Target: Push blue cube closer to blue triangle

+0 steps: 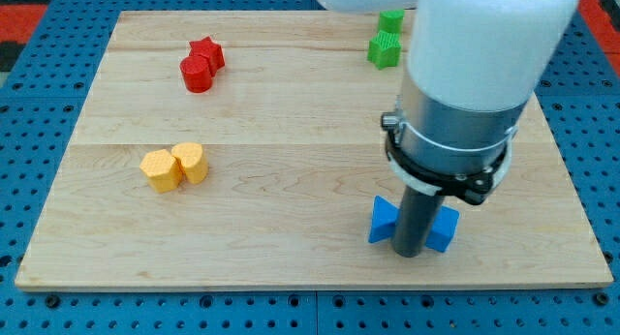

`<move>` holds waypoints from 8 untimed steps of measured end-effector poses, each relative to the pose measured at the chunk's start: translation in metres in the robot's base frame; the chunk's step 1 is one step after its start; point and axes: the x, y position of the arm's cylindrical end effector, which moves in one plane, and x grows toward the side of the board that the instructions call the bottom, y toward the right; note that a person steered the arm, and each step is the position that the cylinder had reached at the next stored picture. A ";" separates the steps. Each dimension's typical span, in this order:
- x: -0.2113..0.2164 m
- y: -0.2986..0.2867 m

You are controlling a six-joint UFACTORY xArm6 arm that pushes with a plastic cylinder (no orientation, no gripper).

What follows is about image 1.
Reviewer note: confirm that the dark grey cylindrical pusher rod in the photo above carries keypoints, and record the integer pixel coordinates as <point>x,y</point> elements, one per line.
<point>416,216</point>

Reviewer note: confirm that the blue cube block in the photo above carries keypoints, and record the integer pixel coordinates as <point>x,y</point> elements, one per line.
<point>443,229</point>

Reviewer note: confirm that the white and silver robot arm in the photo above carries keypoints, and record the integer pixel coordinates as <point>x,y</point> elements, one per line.
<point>471,68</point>

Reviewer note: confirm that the blue triangle block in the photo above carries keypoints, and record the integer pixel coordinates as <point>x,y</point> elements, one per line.
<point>383,219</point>

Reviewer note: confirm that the green star block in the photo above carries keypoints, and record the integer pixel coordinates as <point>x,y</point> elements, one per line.
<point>384,50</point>

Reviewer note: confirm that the light wooden board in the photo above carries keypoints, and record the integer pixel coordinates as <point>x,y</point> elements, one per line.
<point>291,132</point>

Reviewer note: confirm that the yellow heart block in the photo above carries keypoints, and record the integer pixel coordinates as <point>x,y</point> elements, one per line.
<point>192,160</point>

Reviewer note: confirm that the yellow hexagon block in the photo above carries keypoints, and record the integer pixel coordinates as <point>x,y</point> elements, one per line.
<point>161,170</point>

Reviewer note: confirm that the red star block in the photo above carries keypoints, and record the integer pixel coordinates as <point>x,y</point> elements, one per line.
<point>211,51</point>

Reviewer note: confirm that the red cylinder block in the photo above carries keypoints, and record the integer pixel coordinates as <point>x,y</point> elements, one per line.
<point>196,74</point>

